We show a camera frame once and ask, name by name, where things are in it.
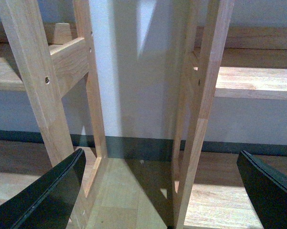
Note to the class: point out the wooden cone block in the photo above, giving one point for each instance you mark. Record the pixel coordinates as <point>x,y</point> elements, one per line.
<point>62,33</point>

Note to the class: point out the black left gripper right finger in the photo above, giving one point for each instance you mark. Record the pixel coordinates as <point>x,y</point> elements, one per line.
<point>266,188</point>

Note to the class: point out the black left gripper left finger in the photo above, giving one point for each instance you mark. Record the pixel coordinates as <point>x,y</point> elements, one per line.
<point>48,202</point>

